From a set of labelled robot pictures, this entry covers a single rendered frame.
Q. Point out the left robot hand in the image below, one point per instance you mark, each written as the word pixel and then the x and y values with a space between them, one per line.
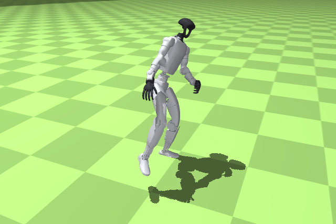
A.
pixel 197 86

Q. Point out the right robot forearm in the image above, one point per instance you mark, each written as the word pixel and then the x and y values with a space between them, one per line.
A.
pixel 154 68

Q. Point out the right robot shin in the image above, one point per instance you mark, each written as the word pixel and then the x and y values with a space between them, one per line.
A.
pixel 154 136

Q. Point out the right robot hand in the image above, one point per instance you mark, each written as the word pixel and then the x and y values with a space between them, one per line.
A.
pixel 149 88

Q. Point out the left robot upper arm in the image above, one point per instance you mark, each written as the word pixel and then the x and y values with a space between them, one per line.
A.
pixel 184 69

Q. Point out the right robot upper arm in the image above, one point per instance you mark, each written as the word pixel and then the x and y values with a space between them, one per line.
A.
pixel 166 44

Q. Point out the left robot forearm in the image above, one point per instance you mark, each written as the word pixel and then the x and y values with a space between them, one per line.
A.
pixel 190 78

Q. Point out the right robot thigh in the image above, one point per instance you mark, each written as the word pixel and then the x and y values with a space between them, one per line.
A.
pixel 159 102

